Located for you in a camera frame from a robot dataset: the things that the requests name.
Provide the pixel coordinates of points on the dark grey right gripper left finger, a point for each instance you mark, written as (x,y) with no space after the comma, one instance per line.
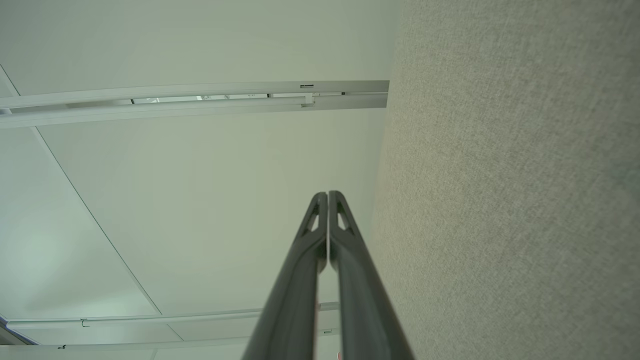
(295,300)

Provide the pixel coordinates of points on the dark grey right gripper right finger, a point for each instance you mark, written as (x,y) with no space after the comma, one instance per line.
(365,310)

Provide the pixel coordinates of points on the grey fabric sofa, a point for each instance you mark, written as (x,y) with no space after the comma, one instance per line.
(500,175)

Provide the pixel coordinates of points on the thin white ceiling rail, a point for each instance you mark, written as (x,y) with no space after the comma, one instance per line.
(175,317)

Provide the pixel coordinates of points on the wide white ceiling rail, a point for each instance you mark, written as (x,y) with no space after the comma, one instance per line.
(150,112)

